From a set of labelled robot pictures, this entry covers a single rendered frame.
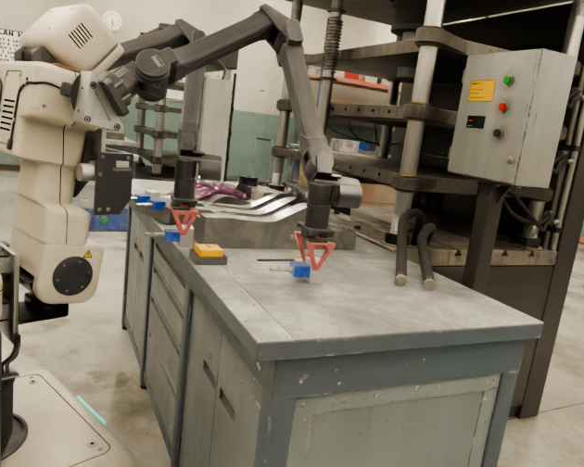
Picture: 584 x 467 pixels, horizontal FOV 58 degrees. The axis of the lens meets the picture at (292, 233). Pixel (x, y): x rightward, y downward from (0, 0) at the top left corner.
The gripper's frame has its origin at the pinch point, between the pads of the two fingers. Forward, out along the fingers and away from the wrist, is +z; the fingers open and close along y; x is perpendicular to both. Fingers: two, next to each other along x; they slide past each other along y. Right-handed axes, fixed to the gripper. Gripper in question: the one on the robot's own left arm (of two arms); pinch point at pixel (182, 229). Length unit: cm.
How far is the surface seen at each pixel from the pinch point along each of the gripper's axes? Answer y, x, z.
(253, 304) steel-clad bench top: -47.4, -9.7, 5.4
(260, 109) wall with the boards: 771, -214, -61
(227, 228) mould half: -2.1, -12.4, -1.2
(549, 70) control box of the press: -16, -101, -55
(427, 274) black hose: -33, -59, 3
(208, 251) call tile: -18.6, -4.5, 1.6
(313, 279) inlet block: -32.6, -28.2, 4.5
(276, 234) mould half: -0.3, -27.7, 0.5
